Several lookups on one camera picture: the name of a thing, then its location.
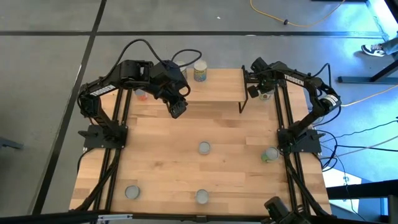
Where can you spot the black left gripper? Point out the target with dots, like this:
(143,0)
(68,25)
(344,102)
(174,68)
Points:
(164,79)

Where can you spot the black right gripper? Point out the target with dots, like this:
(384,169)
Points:
(264,71)

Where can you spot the pale green fruit can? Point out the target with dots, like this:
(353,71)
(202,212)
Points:
(265,96)

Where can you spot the orange white sauce can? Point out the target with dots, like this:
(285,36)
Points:
(142,96)

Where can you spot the orange yellow can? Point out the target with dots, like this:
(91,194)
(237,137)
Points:
(204,148)

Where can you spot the green lime can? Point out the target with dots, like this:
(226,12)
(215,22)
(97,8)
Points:
(271,154)

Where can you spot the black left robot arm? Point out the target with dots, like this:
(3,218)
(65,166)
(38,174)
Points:
(102,90)

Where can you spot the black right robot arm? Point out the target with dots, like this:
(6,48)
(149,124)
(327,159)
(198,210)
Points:
(317,93)

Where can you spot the wooden shelf with black legs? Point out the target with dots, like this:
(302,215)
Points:
(224,84)

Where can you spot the black desk stand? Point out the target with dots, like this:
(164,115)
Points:
(357,80)

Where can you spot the person's shoe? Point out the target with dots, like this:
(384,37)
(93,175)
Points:
(373,49)

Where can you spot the black table beam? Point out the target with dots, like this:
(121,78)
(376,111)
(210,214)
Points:
(360,189)

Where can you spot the person's leg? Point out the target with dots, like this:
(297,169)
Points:
(391,46)

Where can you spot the black aluminium table frame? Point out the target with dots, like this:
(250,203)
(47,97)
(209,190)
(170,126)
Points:
(171,218)

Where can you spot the silver frame bracket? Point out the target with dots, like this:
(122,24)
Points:
(113,217)

